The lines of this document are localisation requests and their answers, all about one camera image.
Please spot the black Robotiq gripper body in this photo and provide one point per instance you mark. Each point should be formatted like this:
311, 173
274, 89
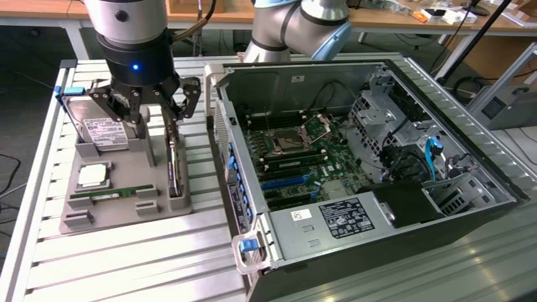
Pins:
134, 56

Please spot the Nvidia graphics card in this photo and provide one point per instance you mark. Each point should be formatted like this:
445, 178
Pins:
174, 170

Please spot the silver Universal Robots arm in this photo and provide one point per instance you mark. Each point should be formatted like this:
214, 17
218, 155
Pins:
126, 19

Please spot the hard disk in blue carrier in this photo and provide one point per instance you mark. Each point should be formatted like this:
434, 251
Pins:
101, 132

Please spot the socket locking lever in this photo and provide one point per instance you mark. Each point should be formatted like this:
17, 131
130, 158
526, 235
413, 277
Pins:
269, 122

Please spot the silver CPU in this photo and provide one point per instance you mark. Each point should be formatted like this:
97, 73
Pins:
93, 175

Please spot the grey parts rack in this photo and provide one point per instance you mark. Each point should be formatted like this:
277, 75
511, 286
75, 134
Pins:
126, 176

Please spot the CPU socket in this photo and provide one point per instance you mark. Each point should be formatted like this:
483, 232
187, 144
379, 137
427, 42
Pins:
287, 141

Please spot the green RAM stick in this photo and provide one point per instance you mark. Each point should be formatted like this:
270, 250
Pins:
126, 191

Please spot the open socket cover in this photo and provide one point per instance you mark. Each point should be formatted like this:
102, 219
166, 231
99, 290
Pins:
317, 129

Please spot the RAM stick in slot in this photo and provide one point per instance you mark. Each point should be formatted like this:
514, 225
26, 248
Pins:
294, 163

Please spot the black expansion slot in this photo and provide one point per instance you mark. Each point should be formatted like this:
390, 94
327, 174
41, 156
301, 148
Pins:
290, 194
294, 204
279, 175

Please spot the blue expansion slot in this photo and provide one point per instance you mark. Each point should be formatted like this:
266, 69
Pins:
286, 182

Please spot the green motherboard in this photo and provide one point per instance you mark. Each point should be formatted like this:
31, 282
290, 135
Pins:
337, 148

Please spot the silver disk bay cage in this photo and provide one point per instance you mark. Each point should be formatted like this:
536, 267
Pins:
374, 119

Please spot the blue case latch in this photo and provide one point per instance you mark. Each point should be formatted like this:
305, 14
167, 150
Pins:
247, 245

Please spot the grey power supply unit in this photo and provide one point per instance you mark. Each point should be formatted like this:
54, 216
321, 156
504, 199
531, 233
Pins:
311, 232

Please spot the black plastic shroud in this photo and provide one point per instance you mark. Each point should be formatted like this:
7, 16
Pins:
403, 201

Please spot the white small device box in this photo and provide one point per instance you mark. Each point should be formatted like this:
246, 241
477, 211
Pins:
458, 17

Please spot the black open PC case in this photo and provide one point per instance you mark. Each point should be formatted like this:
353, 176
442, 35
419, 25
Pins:
378, 251

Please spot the black tripod pole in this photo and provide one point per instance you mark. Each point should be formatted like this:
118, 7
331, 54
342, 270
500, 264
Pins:
474, 41

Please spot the black round stand base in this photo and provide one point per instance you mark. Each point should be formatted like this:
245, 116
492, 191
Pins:
477, 9

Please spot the grey computer tower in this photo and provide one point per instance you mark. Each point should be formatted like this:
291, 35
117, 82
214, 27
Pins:
512, 107

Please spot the wooden desk with white frame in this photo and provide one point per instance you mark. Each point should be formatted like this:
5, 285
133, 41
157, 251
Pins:
399, 19
42, 12

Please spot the grey disk bay bracket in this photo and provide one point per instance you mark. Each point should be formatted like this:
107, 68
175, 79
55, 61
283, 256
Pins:
462, 195

